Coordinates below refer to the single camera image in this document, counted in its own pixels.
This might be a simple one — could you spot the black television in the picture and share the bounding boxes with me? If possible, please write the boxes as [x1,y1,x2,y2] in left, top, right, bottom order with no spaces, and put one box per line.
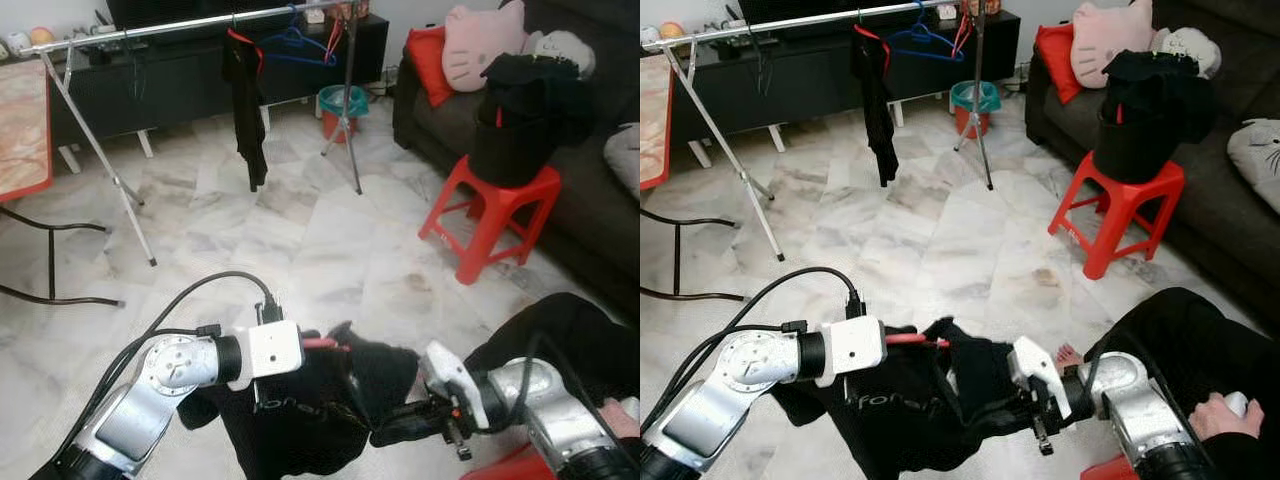
[738,0,926,26]
[105,0,301,29]

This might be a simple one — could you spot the silver metal clothes rack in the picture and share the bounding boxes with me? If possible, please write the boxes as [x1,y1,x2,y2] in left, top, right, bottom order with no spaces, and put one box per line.
[643,0,996,263]
[18,0,366,268]

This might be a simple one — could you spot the person hand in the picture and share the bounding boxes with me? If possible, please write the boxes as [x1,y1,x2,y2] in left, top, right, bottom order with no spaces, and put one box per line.
[1190,393,1251,441]
[600,398,641,441]

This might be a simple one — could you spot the red hanger with green hook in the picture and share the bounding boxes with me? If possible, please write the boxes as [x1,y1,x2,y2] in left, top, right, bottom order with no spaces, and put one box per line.
[855,12,893,73]
[228,15,266,76]

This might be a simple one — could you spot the red bin with teal bag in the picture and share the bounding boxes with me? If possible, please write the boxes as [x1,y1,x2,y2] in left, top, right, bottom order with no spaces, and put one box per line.
[317,85,369,144]
[950,80,1003,139]

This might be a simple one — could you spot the blue clothes hanger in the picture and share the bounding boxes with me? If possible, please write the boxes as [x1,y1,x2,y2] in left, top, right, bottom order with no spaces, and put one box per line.
[888,5,969,63]
[260,8,341,66]

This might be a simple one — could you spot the red cushion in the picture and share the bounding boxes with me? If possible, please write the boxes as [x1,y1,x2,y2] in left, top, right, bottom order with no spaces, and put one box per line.
[405,25,456,108]
[1035,22,1086,104]

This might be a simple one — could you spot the black t-shirt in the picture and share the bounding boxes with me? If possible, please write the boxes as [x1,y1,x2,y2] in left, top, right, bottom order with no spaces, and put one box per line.
[852,28,901,188]
[178,320,421,480]
[222,35,269,193]
[770,318,1041,480]

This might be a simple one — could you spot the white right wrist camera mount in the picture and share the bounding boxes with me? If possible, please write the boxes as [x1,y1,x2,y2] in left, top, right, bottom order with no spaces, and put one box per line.
[1008,337,1061,411]
[422,340,491,431]

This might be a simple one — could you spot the black clothes hanger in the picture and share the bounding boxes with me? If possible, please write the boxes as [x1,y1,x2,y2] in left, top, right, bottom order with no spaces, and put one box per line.
[120,30,147,101]
[750,30,773,96]

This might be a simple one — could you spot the red plastic stool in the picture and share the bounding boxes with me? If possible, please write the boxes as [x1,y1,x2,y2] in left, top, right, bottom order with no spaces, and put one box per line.
[1080,455,1141,480]
[1047,152,1186,281]
[460,445,551,480]
[418,155,563,286]

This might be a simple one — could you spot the grey round plush pillow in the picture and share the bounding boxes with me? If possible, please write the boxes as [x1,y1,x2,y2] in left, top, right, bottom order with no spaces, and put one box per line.
[1150,27,1223,79]
[527,28,596,81]

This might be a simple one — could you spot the person leg black trousers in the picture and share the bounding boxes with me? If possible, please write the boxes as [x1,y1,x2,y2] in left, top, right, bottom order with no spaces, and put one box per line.
[1085,288,1280,480]
[465,292,641,401]

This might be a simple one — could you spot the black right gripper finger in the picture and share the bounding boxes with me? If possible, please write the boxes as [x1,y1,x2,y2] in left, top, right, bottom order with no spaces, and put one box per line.
[972,405,1036,436]
[370,405,446,448]

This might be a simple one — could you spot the pink cat face pillow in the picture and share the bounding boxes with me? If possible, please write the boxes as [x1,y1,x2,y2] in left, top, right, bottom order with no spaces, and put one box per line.
[1070,0,1156,89]
[442,0,528,93]

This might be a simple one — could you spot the long grey plush pillow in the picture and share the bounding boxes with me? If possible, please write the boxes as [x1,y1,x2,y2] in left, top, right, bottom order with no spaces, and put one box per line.
[603,122,641,196]
[1227,118,1280,216]

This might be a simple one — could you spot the dark grey sofa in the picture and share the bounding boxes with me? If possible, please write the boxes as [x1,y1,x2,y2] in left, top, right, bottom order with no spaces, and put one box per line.
[392,0,641,321]
[1025,0,1280,336]

